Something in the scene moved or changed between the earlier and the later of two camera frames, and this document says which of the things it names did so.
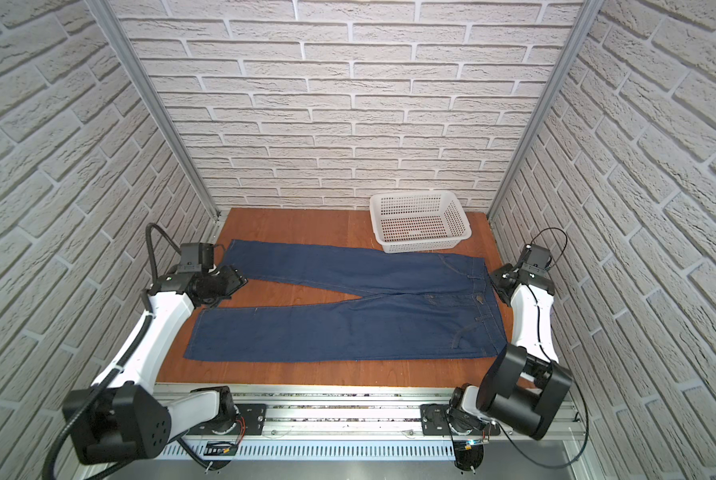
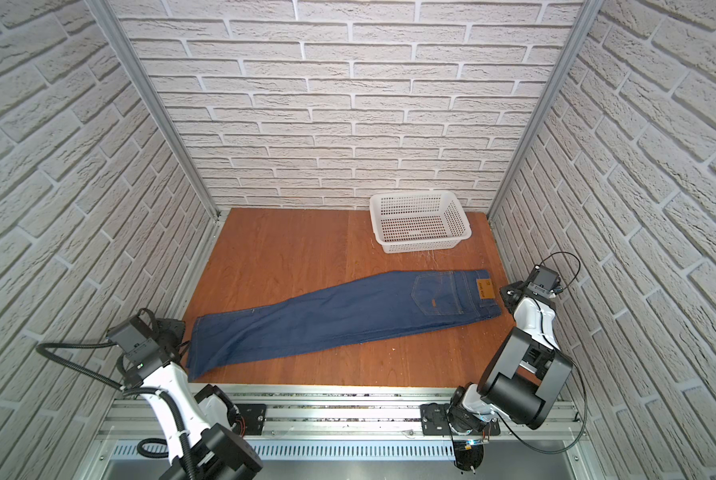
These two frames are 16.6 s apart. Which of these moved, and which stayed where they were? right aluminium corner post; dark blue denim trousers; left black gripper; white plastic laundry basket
Moved: dark blue denim trousers; left black gripper
Stayed: right aluminium corner post; white plastic laundry basket
